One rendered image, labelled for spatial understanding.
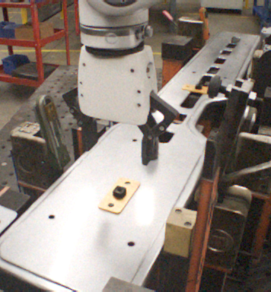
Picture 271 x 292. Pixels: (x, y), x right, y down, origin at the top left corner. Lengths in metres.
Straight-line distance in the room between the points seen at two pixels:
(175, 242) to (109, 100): 0.20
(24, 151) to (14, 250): 0.24
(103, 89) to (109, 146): 0.25
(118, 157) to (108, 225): 0.18
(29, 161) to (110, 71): 0.32
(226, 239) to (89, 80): 0.29
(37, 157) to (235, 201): 0.36
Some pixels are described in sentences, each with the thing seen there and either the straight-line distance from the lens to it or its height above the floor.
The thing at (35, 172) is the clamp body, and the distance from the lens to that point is 0.72.
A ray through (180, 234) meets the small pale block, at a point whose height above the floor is 1.05.
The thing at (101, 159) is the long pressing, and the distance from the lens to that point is 0.67.
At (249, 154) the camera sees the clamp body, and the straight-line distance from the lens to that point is 0.65.
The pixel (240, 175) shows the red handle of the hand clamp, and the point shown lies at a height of 1.09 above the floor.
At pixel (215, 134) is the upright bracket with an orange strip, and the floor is 1.20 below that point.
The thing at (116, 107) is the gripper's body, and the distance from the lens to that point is 0.48.
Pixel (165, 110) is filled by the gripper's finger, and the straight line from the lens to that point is 0.47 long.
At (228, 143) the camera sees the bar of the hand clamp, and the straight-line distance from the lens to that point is 0.45.
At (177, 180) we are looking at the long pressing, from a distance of 0.62.
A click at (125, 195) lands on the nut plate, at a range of 0.58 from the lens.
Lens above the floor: 1.37
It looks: 32 degrees down
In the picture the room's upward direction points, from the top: straight up
